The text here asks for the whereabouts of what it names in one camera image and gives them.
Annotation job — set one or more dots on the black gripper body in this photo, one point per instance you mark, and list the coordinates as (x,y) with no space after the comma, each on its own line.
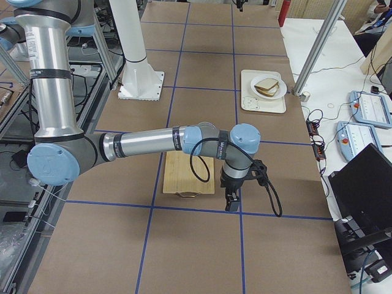
(239,4)
(231,184)

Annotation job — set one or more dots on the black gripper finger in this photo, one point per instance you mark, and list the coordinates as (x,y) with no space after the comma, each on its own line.
(228,199)
(235,202)

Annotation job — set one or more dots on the bread slice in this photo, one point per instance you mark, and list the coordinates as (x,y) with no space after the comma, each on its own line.
(266,84)
(267,92)

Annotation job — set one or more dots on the white round plate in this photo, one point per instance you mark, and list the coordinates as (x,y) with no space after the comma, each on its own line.
(282,86)

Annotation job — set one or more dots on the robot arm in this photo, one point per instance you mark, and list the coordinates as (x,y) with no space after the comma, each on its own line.
(63,151)

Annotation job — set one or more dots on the bread slice under egg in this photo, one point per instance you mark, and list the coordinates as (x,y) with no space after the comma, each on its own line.
(267,92)

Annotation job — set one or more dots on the wooden cutting board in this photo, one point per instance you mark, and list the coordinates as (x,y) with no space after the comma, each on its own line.
(179,178)

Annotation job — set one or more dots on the red cylinder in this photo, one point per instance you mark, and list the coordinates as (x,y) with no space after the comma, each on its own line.
(283,12)

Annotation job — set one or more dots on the cream bear serving tray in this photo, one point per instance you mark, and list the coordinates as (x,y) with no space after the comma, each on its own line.
(252,102)

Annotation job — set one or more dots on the black laptop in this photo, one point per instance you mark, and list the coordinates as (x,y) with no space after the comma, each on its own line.
(362,188)

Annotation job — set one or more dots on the near blue teach pendant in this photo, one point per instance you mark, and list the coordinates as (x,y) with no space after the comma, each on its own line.
(353,137)

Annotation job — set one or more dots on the blue teach pendant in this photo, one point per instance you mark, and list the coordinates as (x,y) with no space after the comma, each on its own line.
(353,137)
(370,108)

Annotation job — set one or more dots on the person in dark clothes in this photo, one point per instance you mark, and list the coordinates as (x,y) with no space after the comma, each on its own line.
(378,19)

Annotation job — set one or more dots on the far blue teach pendant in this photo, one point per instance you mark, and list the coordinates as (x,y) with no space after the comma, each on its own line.
(370,108)

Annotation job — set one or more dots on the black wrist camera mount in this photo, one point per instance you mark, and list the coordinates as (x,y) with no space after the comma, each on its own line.
(258,171)

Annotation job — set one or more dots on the aluminium frame post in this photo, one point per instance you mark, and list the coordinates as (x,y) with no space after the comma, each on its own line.
(320,41)

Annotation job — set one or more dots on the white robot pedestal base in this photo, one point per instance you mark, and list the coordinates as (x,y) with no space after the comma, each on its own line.
(139,80)

